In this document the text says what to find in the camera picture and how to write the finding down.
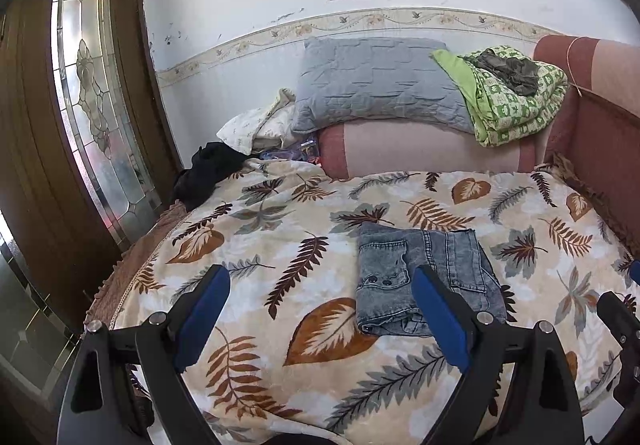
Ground pink bolster cushion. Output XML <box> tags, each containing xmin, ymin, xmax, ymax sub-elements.
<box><xmin>317</xmin><ymin>121</ymin><xmax>551</xmax><ymax>181</ymax></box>

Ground grey quilted pillow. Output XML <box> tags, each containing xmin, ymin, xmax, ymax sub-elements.
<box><xmin>291</xmin><ymin>36</ymin><xmax>476</xmax><ymax>135</ymax></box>

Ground leaded glass side window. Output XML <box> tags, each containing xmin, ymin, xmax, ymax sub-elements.
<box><xmin>0</xmin><ymin>210</ymin><xmax>83</xmax><ymax>396</ymax></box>

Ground white floral cloth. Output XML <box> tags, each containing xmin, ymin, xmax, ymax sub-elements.
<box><xmin>217</xmin><ymin>88</ymin><xmax>298</xmax><ymax>157</ymax></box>

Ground wooden door with leaded glass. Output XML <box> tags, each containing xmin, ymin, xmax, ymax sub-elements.
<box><xmin>0</xmin><ymin>0</ymin><xmax>181</xmax><ymax>331</ymax></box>

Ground dark green cloth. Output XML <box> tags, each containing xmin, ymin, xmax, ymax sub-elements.
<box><xmin>470</xmin><ymin>49</ymin><xmax>541</xmax><ymax>97</ymax></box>

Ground green patterned quilt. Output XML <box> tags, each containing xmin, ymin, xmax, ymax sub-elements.
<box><xmin>431</xmin><ymin>45</ymin><xmax>570</xmax><ymax>148</ymax></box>

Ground leaf print blanket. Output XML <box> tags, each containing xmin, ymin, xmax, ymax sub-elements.
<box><xmin>107</xmin><ymin>158</ymin><xmax>638</xmax><ymax>445</ymax></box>

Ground brown lace sofa cover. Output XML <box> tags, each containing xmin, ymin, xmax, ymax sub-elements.
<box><xmin>82</xmin><ymin>200</ymin><xmax>191</xmax><ymax>331</ymax></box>

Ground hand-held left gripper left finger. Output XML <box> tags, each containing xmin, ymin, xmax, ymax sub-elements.
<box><xmin>56</xmin><ymin>264</ymin><xmax>232</xmax><ymax>445</ymax></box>

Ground tan cord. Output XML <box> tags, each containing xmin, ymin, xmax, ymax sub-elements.
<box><xmin>565</xmin><ymin>36</ymin><xmax>593</xmax><ymax>98</ymax></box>

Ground black cloth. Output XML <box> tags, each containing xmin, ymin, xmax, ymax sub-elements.
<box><xmin>172</xmin><ymin>142</ymin><xmax>251</xmax><ymax>211</ymax></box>

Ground grey denim pants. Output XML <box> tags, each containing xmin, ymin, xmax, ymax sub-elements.
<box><xmin>355</xmin><ymin>222</ymin><xmax>508</xmax><ymax>338</ymax></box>

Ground purple packets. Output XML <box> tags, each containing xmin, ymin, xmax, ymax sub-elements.
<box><xmin>260</xmin><ymin>140</ymin><xmax>321</xmax><ymax>165</ymax></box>

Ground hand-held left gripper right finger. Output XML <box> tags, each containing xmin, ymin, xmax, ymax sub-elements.
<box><xmin>410</xmin><ymin>265</ymin><xmax>585</xmax><ymax>445</ymax></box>

